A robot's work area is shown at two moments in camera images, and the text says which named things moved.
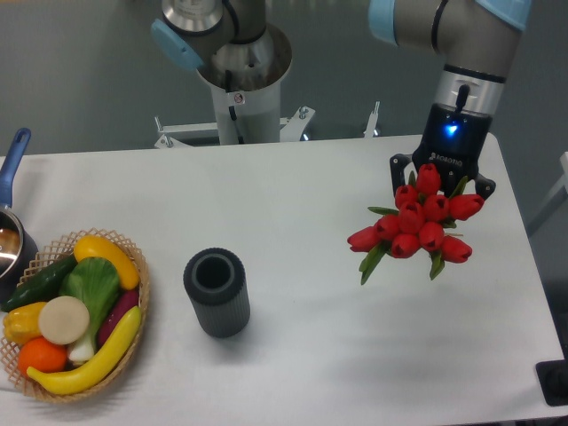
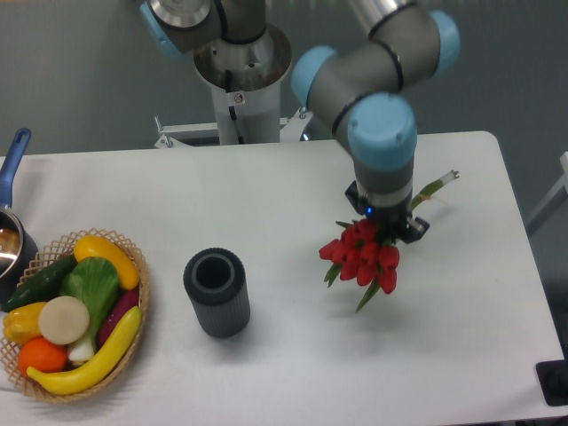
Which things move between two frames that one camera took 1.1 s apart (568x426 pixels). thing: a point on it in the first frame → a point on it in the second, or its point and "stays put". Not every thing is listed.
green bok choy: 96,282 stays put
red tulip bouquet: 417,224 → 362,253
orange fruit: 41,354 stays put
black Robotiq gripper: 453,140 → 391,221
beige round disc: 64,319 stays put
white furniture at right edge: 563,183 stays put
